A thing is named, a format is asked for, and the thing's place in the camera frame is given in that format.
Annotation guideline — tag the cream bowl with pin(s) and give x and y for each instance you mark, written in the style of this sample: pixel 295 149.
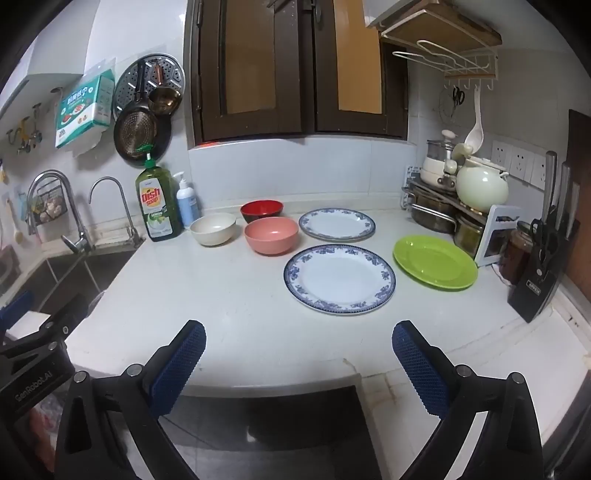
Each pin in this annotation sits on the cream bowl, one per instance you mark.
pixel 212 228

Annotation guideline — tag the wall hook rack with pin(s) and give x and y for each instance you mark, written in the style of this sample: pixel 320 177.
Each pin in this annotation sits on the wall hook rack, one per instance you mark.
pixel 22 134

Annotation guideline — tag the steel sink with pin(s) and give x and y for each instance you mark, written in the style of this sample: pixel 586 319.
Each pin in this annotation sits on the steel sink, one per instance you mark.
pixel 69 277

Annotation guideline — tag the glass jar with dark sauce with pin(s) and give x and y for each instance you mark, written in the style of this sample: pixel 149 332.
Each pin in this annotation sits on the glass jar with dark sauce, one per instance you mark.
pixel 515 254

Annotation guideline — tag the green plate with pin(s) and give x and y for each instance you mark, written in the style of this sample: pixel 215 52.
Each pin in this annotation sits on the green plate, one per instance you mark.
pixel 434 263

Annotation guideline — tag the wooden wall shelf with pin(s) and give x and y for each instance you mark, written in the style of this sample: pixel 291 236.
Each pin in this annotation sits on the wooden wall shelf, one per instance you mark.
pixel 438 23

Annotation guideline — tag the brass mesh skimmer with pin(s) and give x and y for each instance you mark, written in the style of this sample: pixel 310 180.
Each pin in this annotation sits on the brass mesh skimmer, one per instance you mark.
pixel 135 131

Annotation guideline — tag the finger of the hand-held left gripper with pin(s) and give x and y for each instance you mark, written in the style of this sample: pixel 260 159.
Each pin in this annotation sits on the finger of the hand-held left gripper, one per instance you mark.
pixel 14 308
pixel 60 323

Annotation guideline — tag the pink bowl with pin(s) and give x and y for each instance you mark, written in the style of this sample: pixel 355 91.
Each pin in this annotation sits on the pink bowl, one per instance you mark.
pixel 271 240

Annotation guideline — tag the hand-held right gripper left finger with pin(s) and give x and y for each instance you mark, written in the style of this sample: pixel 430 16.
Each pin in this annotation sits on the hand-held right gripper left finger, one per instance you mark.
pixel 182 364

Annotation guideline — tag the tall chrome faucet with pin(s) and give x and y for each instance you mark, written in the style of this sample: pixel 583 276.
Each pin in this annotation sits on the tall chrome faucet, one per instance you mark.
pixel 83 243

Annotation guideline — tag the cream pot with lid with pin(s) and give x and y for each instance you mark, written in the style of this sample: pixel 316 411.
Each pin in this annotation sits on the cream pot with lid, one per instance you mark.
pixel 434 177

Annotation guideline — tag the brown wooden window sash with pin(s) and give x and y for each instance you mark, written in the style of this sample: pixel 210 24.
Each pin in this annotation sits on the brown wooden window sash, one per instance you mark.
pixel 291 69
pixel 325 69

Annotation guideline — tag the white ladle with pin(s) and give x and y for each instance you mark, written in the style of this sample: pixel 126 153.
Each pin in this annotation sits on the white ladle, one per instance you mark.
pixel 473 136

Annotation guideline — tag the white wall cabinet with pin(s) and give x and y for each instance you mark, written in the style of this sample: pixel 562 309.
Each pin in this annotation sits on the white wall cabinet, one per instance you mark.
pixel 41 60

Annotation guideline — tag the small steel pot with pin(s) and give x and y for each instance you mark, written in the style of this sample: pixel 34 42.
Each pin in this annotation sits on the small steel pot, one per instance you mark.
pixel 468 235

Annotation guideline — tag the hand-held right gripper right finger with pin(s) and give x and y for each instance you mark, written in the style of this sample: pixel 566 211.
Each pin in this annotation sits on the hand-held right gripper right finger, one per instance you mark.
pixel 420 369

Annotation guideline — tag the small hanging scissors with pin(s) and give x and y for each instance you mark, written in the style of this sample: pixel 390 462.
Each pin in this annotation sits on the small hanging scissors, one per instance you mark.
pixel 458 96

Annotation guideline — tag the glass kettle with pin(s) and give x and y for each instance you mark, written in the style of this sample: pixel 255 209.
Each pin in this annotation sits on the glass kettle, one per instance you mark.
pixel 438 150

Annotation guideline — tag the large blue patterned plate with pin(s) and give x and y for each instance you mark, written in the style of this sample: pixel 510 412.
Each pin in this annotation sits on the large blue patterned plate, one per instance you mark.
pixel 339 281

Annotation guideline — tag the brown cutting board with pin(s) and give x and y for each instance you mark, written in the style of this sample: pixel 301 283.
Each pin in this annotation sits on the brown cutting board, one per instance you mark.
pixel 581 152

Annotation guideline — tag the black frying pan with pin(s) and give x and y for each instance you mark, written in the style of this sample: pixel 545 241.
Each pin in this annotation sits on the black frying pan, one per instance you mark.
pixel 162 138

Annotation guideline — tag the red and black bowl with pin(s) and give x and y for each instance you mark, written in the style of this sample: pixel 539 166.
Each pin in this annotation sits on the red and black bowl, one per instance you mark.
pixel 261 208

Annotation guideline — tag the green dish soap bottle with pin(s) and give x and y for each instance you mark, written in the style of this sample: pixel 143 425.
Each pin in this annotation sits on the green dish soap bottle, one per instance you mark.
pixel 157 203

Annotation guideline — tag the black kitchen scissors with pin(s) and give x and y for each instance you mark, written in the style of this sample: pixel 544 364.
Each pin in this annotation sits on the black kitchen scissors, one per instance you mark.
pixel 545 237

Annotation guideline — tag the large steel pot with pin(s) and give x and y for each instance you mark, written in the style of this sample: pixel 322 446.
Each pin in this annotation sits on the large steel pot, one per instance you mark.
pixel 431 217

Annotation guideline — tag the black knife block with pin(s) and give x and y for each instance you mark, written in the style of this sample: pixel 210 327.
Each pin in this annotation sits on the black knife block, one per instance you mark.
pixel 535 290

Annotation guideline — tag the white wall outlet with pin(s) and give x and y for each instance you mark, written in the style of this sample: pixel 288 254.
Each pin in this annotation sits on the white wall outlet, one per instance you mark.
pixel 521 165
pixel 501 154
pixel 539 171

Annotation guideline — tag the small blue patterned plate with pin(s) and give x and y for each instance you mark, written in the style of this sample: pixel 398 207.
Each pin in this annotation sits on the small blue patterned plate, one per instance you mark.
pixel 337 225

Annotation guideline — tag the brass ladle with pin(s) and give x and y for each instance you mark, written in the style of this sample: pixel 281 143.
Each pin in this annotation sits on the brass ladle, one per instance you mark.
pixel 164 100

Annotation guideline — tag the paper towel pack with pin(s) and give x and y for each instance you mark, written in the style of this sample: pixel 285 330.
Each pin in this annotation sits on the paper towel pack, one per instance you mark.
pixel 83 110

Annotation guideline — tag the white pump bottle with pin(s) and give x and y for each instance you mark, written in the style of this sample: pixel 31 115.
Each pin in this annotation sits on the white pump bottle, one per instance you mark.
pixel 187 203

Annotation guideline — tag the white pot rack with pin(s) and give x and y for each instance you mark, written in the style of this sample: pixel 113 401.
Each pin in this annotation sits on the white pot rack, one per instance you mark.
pixel 484 251

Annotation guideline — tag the pale green casserole pot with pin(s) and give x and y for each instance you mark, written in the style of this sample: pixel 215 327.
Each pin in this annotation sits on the pale green casserole pot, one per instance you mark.
pixel 482 187

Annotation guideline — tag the round metal steamer plate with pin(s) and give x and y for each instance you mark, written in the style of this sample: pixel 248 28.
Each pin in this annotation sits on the round metal steamer plate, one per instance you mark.
pixel 138 78

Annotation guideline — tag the thin chrome faucet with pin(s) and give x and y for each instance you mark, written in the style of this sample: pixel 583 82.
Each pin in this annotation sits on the thin chrome faucet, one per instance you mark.
pixel 135 236

